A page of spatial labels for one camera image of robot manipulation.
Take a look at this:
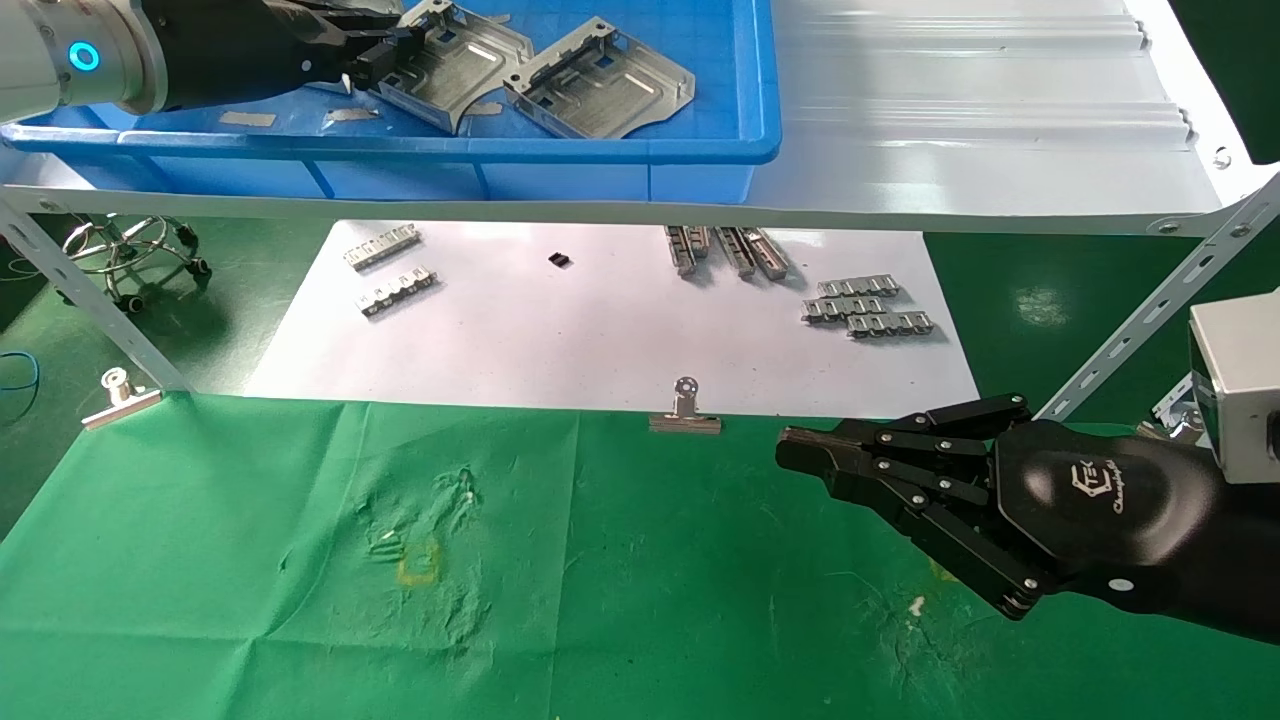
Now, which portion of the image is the metal stool base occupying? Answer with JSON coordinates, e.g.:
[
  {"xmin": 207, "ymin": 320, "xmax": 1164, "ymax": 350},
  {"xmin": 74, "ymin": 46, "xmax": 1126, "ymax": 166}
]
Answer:
[{"xmin": 62, "ymin": 213, "xmax": 212, "ymax": 314}]

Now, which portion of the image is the white metal shelf deck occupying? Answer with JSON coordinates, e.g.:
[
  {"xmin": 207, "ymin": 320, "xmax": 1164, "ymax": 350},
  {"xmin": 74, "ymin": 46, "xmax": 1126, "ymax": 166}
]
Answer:
[{"xmin": 0, "ymin": 0, "xmax": 1280, "ymax": 239}]

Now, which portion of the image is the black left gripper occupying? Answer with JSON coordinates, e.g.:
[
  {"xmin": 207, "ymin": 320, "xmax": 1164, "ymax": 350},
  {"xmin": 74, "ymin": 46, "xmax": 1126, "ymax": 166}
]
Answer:
[{"xmin": 143, "ymin": 0, "xmax": 428, "ymax": 113}]

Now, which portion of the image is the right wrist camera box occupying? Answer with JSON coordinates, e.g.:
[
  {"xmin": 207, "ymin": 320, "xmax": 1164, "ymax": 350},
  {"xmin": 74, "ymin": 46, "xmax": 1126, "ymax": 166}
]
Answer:
[{"xmin": 1187, "ymin": 289, "xmax": 1280, "ymax": 487}]

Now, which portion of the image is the small notched metal strip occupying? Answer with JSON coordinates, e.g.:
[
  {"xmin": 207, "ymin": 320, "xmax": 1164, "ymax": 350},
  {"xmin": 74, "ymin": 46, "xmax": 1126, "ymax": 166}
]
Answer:
[
  {"xmin": 343, "ymin": 225, "xmax": 422, "ymax": 272},
  {"xmin": 817, "ymin": 277, "xmax": 902, "ymax": 300},
  {"xmin": 846, "ymin": 311, "xmax": 937, "ymax": 340},
  {"xmin": 801, "ymin": 296, "xmax": 887, "ymax": 325},
  {"xmin": 357, "ymin": 265, "xmax": 439, "ymax": 318}
]

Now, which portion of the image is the white paper sheet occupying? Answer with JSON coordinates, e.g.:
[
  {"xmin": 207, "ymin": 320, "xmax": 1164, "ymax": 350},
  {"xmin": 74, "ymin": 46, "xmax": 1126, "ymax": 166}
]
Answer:
[{"xmin": 244, "ymin": 220, "xmax": 982, "ymax": 421}]

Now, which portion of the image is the green table cloth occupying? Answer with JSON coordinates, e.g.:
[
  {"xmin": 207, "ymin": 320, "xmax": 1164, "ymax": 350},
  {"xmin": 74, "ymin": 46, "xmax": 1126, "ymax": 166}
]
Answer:
[{"xmin": 0, "ymin": 390, "xmax": 1280, "ymax": 720}]

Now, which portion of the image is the perforated grey shelf post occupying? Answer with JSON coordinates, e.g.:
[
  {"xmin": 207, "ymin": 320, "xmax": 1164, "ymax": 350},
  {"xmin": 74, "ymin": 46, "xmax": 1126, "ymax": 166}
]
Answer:
[
  {"xmin": 1035, "ymin": 175, "xmax": 1280, "ymax": 421},
  {"xmin": 0, "ymin": 190, "xmax": 194, "ymax": 394}
]

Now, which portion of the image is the blue plastic bin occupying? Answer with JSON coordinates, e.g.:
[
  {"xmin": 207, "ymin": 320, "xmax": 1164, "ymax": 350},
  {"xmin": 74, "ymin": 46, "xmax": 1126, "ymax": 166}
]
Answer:
[{"xmin": 0, "ymin": 0, "xmax": 782, "ymax": 205}]

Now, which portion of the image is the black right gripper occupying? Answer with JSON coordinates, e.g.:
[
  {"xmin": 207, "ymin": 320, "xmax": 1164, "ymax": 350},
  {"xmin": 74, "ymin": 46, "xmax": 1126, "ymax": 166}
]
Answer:
[{"xmin": 775, "ymin": 394, "xmax": 1280, "ymax": 647}]

